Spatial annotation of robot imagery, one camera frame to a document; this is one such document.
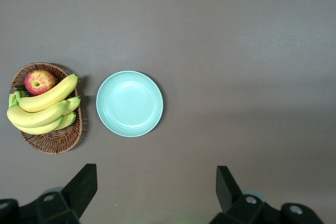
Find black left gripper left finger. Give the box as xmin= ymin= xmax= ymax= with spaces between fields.
xmin=0 ymin=163 xmax=98 ymax=224

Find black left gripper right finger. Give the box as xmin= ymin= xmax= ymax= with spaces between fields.
xmin=209 ymin=165 xmax=324 ymax=224

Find light green round plate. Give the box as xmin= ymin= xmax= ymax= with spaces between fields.
xmin=96 ymin=70 xmax=164 ymax=138

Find brown wicker basket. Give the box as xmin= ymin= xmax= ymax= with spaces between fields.
xmin=9 ymin=62 xmax=83 ymax=154

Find yellow banana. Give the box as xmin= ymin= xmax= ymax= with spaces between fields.
xmin=62 ymin=95 xmax=81 ymax=116
xmin=13 ymin=112 xmax=77 ymax=135
xmin=7 ymin=100 xmax=69 ymax=128
xmin=14 ymin=73 xmax=79 ymax=113

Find red yellow apple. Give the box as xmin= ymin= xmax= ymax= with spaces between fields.
xmin=24 ymin=70 xmax=57 ymax=96

